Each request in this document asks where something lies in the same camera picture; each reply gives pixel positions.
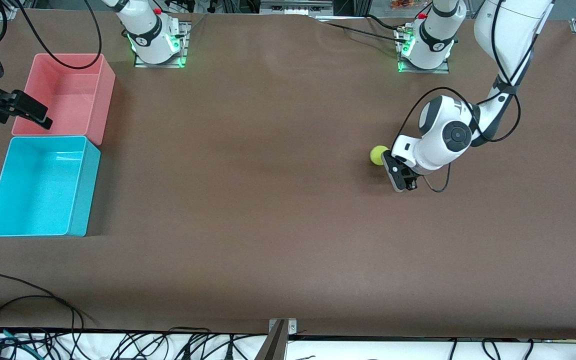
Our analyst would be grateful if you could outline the yellow-green tennis ball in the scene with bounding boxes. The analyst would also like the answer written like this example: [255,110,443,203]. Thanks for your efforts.
[370,145,392,167]

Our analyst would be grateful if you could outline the pink plastic bin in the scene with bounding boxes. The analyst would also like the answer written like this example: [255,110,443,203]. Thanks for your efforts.
[11,53,117,146]

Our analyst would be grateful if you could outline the blue plastic bin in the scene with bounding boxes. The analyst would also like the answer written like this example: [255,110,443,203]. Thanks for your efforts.
[0,135,102,238]

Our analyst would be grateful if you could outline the grey power strip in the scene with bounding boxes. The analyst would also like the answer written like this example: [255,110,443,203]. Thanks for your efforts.
[259,0,334,15]

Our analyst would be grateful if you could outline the dark grey beam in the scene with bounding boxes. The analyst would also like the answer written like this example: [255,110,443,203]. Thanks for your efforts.
[254,320,289,360]

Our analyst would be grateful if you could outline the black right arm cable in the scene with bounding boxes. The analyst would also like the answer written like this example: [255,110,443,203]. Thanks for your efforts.
[15,0,103,70]

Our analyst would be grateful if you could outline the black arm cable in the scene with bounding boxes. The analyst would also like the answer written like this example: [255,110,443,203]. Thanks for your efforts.
[403,0,539,194]
[15,0,103,70]

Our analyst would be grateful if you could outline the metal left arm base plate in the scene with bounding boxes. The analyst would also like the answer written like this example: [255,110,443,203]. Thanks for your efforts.
[396,27,450,74]

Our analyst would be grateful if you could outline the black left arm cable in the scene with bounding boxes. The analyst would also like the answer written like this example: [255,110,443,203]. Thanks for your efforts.
[403,0,539,194]

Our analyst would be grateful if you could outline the black base power cable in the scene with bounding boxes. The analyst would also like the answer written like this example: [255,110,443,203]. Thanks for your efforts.
[318,15,409,43]

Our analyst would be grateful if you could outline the small metal bracket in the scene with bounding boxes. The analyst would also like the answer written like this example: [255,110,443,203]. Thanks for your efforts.
[268,318,298,346]

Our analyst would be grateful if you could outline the thin black looped cable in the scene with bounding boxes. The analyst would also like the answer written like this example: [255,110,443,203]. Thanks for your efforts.
[0,295,85,333]

